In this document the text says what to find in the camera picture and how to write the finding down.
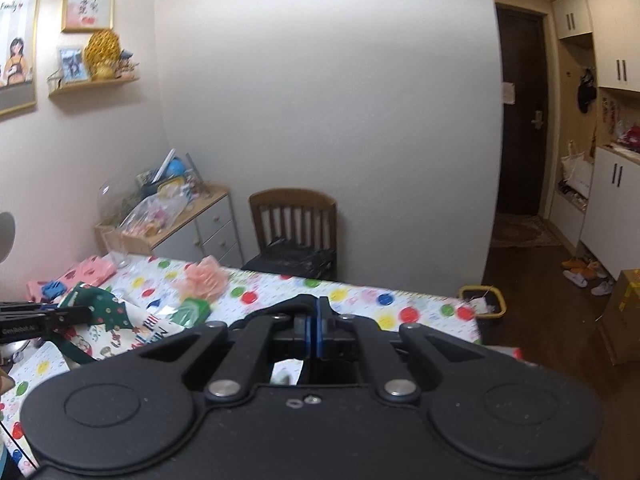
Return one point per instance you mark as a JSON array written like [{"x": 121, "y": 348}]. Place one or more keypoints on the dark door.
[{"x": 520, "y": 135}]

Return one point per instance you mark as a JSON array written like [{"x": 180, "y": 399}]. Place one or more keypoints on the red toy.
[{"x": 631, "y": 137}]

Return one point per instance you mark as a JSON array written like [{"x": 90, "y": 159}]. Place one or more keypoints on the balloon print tablecloth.
[{"x": 280, "y": 300}]

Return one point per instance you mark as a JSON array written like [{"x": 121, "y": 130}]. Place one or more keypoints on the door mat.
[{"x": 525, "y": 232}]

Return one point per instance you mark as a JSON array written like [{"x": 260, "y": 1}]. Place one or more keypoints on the pink printed cloth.
[{"x": 85, "y": 270}]

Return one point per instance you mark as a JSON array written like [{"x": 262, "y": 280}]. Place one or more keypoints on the yellow trash bin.
[{"x": 497, "y": 305}]

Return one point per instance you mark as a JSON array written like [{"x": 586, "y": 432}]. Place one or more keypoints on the white tote bag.
[{"x": 577, "y": 172}]

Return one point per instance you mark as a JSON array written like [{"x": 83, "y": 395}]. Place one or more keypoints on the white printed pouch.
[{"x": 150, "y": 332}]

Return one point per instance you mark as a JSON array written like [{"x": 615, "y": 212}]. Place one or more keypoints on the white sandals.
[{"x": 575, "y": 279}]

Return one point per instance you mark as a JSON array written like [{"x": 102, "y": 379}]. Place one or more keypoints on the cardboard box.
[{"x": 622, "y": 320}]

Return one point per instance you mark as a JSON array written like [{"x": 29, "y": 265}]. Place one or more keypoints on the black hanging bag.
[{"x": 586, "y": 92}]

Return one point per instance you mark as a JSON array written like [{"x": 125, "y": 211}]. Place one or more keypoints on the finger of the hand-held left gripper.
[
  {"x": 54, "y": 290},
  {"x": 70, "y": 316}
]

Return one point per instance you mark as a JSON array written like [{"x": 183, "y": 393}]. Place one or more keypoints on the white wooden cabinet unit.
[{"x": 610, "y": 200}]

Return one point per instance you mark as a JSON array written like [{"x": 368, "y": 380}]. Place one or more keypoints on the large framed poster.
[{"x": 17, "y": 50}]

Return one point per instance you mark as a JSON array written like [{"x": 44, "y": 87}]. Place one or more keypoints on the small photo frame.
[{"x": 73, "y": 64}]

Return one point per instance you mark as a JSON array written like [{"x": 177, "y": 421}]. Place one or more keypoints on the green printed cloth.
[{"x": 105, "y": 310}]

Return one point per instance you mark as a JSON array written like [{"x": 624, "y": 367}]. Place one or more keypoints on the clear glass dome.
[{"x": 115, "y": 200}]

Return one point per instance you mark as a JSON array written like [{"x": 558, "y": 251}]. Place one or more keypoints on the white paper notice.
[{"x": 508, "y": 93}]

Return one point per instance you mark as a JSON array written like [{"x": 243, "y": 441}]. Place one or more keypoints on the white shoes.
[{"x": 602, "y": 287}]

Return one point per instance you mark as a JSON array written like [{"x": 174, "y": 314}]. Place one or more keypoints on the wooden side cabinet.
[{"x": 215, "y": 230}]

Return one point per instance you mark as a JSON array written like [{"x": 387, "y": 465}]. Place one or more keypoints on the wooden chair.
[{"x": 292, "y": 200}]

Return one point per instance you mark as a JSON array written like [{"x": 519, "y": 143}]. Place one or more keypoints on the pink bath pouf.
[{"x": 202, "y": 280}]

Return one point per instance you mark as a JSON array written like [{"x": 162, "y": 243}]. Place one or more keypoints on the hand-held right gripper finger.
[
  {"x": 310, "y": 332},
  {"x": 322, "y": 332}
]

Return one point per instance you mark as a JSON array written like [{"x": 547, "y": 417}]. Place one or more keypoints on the tan slippers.
[{"x": 577, "y": 264}]

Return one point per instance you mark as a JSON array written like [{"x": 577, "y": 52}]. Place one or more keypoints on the drinking glass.
[{"x": 120, "y": 252}]

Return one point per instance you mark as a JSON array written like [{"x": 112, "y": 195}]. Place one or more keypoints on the gold ornament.
[{"x": 102, "y": 55}]

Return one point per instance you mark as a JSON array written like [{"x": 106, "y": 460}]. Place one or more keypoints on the filled clear plastic bag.
[{"x": 150, "y": 215}]

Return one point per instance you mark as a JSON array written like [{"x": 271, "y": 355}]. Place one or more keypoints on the wooden wall shelf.
[{"x": 95, "y": 85}]

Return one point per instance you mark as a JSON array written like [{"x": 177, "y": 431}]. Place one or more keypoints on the small framed picture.
[{"x": 87, "y": 10}]

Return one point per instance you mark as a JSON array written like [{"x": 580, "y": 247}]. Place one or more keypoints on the dark cloth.
[{"x": 290, "y": 260}]

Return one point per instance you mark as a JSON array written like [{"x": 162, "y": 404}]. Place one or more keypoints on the white round object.
[{"x": 5, "y": 237}]

